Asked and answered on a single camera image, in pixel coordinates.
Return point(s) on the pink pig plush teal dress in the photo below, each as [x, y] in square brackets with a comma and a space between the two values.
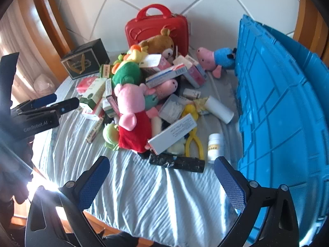
[167, 86]

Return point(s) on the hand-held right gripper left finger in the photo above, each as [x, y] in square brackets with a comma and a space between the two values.
[95, 182]

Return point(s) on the pink tissue packet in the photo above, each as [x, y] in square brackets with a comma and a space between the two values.
[86, 85]

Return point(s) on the blue white medicine box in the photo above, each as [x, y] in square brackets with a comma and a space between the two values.
[164, 77]

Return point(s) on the blue plastic crate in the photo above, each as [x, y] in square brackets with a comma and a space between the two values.
[277, 108]

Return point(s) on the red carry case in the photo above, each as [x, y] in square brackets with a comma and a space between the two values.
[144, 30]

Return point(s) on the white plastic bag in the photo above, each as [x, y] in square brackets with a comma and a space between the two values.
[43, 83]

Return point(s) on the white pill bottle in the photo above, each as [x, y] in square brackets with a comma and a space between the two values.
[215, 146]

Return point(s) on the green one-eyed monster plush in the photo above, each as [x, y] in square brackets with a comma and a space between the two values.
[110, 135]

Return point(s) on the black gift bag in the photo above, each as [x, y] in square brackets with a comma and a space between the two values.
[82, 59]

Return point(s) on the black bag roll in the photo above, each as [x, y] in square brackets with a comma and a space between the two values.
[180, 162]

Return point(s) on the clear plastic swab box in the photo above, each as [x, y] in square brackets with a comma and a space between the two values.
[172, 106]

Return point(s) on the flat white box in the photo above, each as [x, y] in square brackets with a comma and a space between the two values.
[183, 60]

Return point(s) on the wooden door frame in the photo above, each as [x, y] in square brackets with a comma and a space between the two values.
[305, 23]
[48, 18]

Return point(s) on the sheer curtain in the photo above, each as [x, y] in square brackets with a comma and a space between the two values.
[23, 56]

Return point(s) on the long pink white box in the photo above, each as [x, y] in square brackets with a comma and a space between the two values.
[94, 131]

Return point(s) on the small white paper roll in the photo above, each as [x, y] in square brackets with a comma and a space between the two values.
[221, 109]

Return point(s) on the pink white medicine box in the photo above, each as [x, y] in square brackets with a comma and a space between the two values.
[195, 76]

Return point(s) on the pink pig plush red dress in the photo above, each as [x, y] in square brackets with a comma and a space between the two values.
[133, 128]

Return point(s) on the green white box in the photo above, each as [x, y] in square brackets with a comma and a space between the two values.
[93, 92]

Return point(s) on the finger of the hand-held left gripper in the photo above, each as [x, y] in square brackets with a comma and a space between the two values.
[42, 100]
[66, 104]

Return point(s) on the pink pig plush blue shirt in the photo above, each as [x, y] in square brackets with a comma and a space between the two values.
[213, 59]

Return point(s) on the small white box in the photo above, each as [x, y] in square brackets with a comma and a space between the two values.
[191, 93]

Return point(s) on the green frog plush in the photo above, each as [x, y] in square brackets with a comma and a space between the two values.
[127, 73]

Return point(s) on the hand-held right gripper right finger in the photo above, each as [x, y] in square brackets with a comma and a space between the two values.
[231, 185]

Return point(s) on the yellow duck snowball tongs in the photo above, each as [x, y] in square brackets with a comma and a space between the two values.
[190, 110]

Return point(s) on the green barcode box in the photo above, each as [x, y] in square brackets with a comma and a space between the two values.
[106, 71]

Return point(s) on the brown teddy bear plush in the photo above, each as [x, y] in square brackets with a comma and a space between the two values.
[160, 45]

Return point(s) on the person's left hand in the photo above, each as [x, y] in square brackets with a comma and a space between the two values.
[15, 182]

